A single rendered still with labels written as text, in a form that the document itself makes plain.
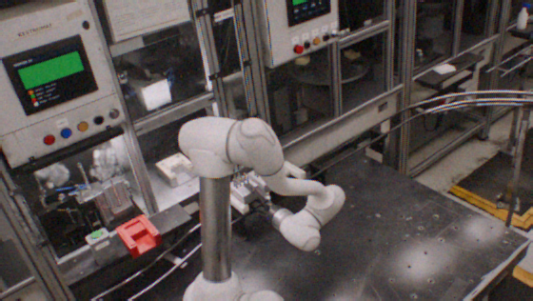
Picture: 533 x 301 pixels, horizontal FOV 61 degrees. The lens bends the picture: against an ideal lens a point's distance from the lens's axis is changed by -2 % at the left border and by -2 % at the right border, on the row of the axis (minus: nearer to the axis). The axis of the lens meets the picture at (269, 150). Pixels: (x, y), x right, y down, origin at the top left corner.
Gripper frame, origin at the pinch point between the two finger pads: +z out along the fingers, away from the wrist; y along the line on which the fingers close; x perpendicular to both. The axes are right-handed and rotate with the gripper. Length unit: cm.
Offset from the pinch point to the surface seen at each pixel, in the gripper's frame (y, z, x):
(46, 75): 74, 17, 58
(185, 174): 0.5, 34.0, 14.5
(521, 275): -89, -75, -122
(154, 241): 2.9, 0.5, 46.1
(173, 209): 0.4, 15.5, 30.3
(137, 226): 4.8, 11.5, 48.1
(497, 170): -91, -12, -203
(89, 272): 1, 5, 72
